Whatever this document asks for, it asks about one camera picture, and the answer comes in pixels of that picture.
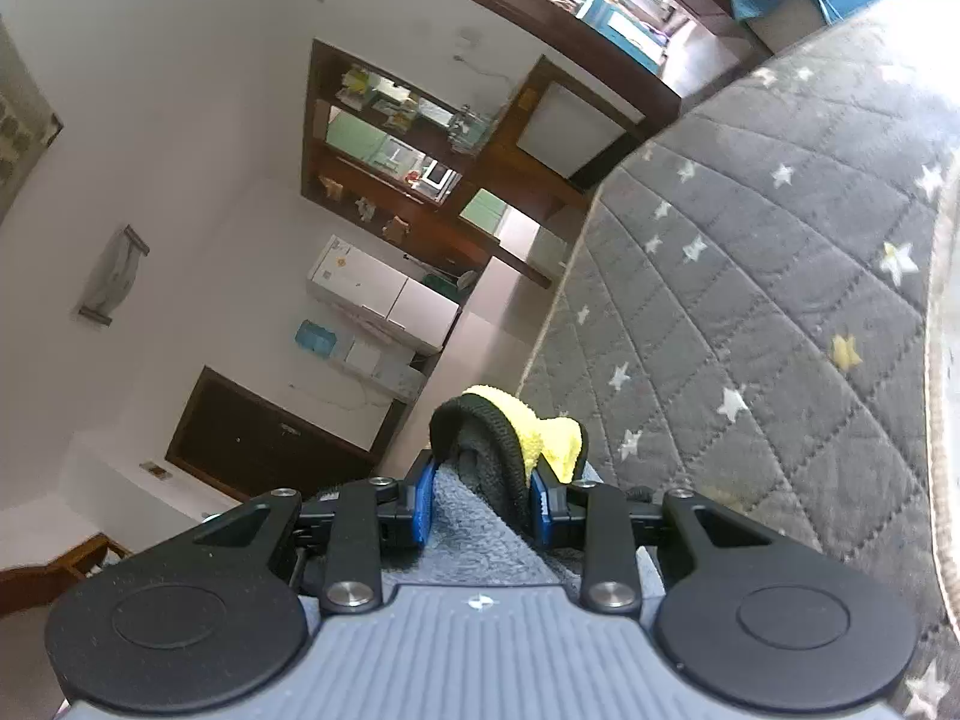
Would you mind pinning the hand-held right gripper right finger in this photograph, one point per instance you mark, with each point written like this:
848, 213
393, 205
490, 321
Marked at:
541, 510

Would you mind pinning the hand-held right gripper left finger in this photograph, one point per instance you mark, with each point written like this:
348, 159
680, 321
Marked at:
420, 502

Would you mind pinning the yellow grey microfiber cloth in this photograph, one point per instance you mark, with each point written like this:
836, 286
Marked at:
487, 525

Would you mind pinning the dark wooden door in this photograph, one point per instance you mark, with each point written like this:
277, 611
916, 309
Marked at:
262, 435

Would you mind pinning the white refrigerator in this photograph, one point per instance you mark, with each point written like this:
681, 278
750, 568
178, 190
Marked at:
375, 289

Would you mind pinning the grey quilted star table cover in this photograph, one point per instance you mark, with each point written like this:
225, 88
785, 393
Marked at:
750, 277

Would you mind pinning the dark wooden shelf cabinet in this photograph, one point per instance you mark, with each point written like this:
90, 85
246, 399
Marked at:
352, 195

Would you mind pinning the white microwave oven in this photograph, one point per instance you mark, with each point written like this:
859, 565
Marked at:
439, 176

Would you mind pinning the dark wooden table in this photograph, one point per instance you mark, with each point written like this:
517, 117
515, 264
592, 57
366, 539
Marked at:
547, 165

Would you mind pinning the wooden chair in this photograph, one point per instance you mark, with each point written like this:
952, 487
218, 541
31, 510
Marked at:
52, 577

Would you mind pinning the blue storage cabinet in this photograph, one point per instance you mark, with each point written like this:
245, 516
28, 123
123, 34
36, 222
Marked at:
622, 26

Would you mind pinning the blue wall box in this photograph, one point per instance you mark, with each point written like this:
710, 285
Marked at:
315, 337

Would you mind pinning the wall poster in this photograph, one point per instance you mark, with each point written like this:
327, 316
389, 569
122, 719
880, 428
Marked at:
19, 127

